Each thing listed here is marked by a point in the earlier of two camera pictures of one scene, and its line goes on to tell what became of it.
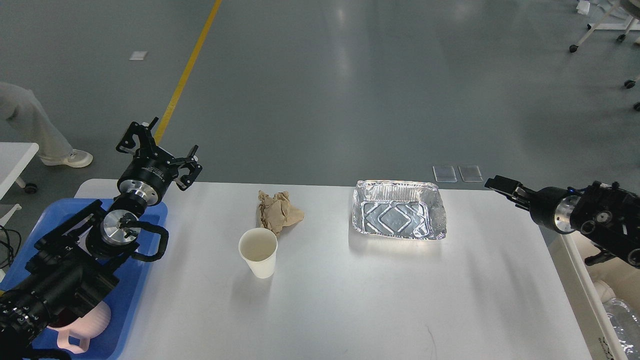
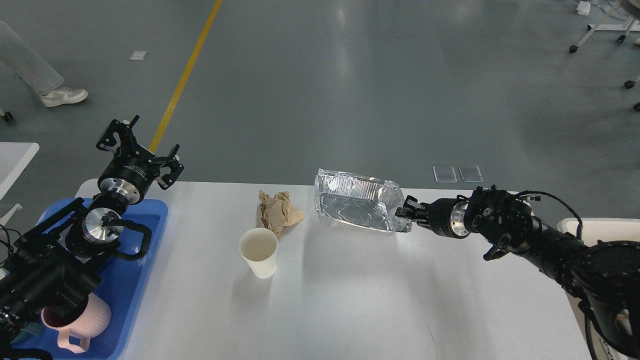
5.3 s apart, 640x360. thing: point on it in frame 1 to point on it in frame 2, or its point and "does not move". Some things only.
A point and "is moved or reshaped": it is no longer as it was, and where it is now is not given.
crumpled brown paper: [277, 212] does not move
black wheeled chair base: [629, 84] does not move
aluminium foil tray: [407, 209] is moved or reshaped
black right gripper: [550, 206] to [445, 217]
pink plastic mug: [90, 325] does not move
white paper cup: [258, 246] does not move
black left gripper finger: [190, 162] to [171, 161]
